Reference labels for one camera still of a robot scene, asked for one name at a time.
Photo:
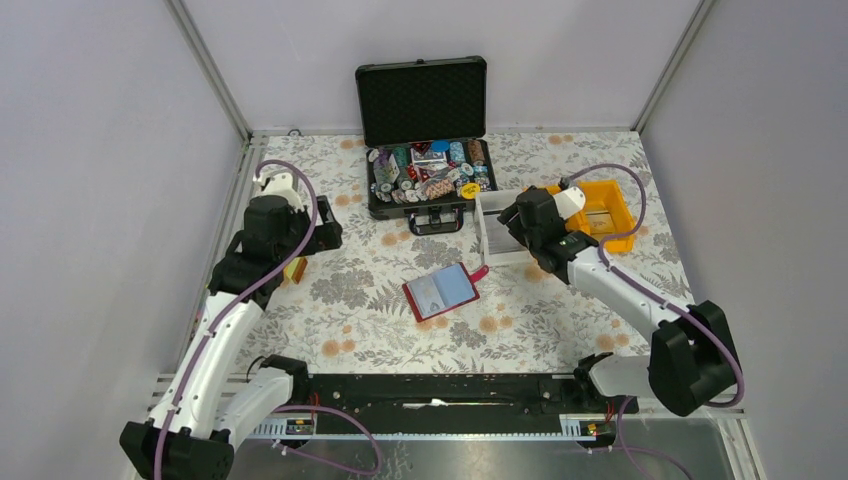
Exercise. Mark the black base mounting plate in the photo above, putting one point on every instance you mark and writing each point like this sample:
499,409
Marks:
354,397

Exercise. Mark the orange green sticky note block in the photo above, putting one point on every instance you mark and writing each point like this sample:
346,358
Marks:
295,269

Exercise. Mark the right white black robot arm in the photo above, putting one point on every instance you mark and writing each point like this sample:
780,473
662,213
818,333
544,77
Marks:
692,360

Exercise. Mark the white plastic bin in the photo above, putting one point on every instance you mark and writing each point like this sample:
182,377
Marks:
497,201

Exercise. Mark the yellow round dealer chip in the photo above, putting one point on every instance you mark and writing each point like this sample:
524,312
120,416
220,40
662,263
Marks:
469,191

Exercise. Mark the white slotted cable duct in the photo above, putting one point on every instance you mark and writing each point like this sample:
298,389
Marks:
525,427

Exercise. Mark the cards in white bin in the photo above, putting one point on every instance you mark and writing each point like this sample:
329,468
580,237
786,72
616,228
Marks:
499,241

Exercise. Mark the yellow bin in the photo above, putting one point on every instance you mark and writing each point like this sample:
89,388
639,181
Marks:
551,189
603,195

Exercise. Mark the white grey credit card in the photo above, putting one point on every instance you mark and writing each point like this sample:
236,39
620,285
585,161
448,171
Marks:
426,296

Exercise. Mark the beige cards in yellow bin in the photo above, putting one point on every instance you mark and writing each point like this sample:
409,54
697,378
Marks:
601,223

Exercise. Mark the red leather card holder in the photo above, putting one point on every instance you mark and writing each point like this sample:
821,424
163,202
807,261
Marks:
457,286

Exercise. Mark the floral patterned table mat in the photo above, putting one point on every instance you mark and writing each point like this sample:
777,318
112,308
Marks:
348,314

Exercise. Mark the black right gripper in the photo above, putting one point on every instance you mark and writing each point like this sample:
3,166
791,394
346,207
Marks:
509,213

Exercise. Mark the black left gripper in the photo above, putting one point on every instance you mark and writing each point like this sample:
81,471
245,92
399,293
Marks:
326,236

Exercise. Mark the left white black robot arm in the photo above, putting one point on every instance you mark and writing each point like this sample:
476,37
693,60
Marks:
190,434

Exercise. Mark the black poker chip case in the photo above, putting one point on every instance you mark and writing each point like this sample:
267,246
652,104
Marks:
423,125

